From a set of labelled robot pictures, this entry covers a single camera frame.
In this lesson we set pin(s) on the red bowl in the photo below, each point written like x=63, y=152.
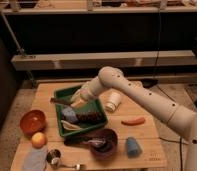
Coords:
x=32, y=122

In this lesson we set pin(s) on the orange apple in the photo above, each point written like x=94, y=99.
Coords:
x=38, y=140

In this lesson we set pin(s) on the banana in tray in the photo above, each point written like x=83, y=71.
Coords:
x=69, y=126

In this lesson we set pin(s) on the metal shelf rack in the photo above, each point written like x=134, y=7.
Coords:
x=147, y=41

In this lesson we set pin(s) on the green plastic tray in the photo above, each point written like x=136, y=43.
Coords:
x=93, y=106

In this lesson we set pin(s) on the wooden table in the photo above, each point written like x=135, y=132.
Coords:
x=146, y=134

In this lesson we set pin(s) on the black spatula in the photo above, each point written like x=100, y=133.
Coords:
x=95, y=141

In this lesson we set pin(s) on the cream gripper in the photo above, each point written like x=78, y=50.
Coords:
x=80, y=98

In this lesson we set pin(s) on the grey blue cloth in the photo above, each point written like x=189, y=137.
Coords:
x=35, y=160

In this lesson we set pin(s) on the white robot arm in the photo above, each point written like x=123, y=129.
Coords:
x=178, y=118

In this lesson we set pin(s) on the orange carrot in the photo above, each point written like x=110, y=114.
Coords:
x=134, y=122

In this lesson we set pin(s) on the blue cup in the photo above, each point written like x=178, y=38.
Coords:
x=133, y=149

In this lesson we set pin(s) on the metal measuring spoon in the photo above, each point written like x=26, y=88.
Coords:
x=54, y=159

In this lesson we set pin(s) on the dark brown bowl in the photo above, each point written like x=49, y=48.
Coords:
x=108, y=148

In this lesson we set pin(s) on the dark brown eraser block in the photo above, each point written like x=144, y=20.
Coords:
x=60, y=102

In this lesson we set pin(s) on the bunch of dark grapes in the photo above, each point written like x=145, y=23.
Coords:
x=90, y=117

